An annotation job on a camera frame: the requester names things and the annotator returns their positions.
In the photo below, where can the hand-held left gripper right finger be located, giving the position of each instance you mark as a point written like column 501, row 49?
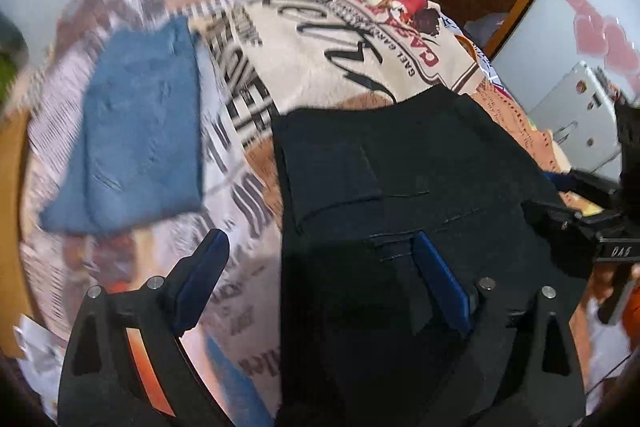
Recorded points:
column 445, row 282

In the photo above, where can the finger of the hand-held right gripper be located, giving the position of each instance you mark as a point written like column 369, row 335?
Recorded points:
column 595, row 187
column 565, row 227

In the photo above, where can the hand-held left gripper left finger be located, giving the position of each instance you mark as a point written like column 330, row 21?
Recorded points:
column 192, row 287

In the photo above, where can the black pants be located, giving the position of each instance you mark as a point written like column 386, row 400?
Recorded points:
column 400, row 157

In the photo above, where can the yellow brown plush blanket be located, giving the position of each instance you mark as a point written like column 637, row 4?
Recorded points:
column 561, row 161

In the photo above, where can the white cabinet with holes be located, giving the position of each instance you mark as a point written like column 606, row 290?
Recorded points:
column 580, row 117

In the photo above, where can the folded blue jeans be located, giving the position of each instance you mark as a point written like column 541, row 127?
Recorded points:
column 140, row 132

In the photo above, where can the comic print sheet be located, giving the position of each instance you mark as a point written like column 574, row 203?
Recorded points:
column 482, row 64

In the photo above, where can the white bed sheet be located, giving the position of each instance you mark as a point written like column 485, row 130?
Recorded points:
column 37, row 357

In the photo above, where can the brown wooden board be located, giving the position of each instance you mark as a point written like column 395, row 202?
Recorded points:
column 12, row 232

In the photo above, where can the newspaper print blanket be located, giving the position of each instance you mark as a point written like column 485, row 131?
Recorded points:
column 300, row 42

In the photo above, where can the pink wall sticker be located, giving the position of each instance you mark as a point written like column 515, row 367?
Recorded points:
column 600, row 32

